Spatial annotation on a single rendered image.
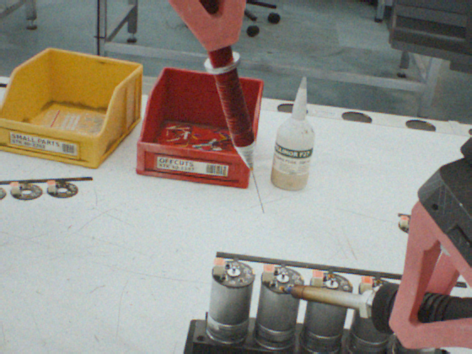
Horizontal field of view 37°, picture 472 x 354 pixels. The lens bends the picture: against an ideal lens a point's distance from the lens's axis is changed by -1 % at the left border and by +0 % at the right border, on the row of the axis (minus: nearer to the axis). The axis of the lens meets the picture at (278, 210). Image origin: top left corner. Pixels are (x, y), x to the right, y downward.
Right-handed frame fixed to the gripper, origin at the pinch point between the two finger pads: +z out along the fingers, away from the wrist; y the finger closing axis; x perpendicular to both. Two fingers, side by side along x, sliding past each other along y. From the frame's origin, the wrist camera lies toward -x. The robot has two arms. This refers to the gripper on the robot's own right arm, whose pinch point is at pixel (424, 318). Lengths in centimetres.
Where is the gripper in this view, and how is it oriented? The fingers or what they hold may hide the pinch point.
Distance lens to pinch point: 33.3
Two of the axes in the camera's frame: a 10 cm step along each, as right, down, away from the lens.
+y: -7.2, 2.6, -6.4
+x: 5.4, 7.9, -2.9
